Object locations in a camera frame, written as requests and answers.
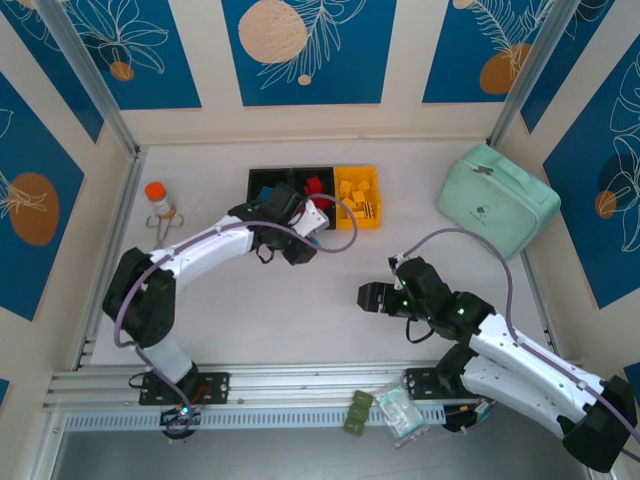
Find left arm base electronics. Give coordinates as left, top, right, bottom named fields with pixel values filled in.
left=159, top=402, right=204, bottom=441

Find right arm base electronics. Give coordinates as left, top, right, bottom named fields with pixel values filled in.
left=442, top=399, right=496, bottom=436

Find yellow plastic bin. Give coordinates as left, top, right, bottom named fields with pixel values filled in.
left=332, top=165, right=384, bottom=231

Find clear plastic zip bag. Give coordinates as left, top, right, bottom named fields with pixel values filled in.
left=374, top=384, right=430, bottom=448

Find metal forceps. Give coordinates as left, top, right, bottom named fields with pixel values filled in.
left=145, top=213, right=185, bottom=249

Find mint green zip case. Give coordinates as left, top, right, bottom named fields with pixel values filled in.
left=435, top=143, right=562, bottom=261

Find orange capped small bottle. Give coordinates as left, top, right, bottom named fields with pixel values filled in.
left=144, top=181, right=177, bottom=219

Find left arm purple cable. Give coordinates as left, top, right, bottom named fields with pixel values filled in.
left=113, top=195, right=359, bottom=436

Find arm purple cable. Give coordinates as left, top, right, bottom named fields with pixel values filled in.
left=113, top=195, right=359, bottom=436
left=389, top=227, right=640, bottom=461

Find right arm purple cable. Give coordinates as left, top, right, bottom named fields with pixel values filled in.
left=389, top=227, right=640, bottom=461

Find aluminium frame side rail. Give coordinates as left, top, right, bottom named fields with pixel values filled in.
left=72, top=145, right=149, bottom=372
left=519, top=247, right=569, bottom=362

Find aluminium frame cross rail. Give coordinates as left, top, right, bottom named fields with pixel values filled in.
left=42, top=358, right=584, bottom=414

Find grey slotted cable duct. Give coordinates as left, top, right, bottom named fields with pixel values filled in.
left=64, top=405, right=446, bottom=432

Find aluminium frame post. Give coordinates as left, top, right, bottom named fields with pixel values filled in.
left=485, top=0, right=579, bottom=149
left=34, top=0, right=144, bottom=159

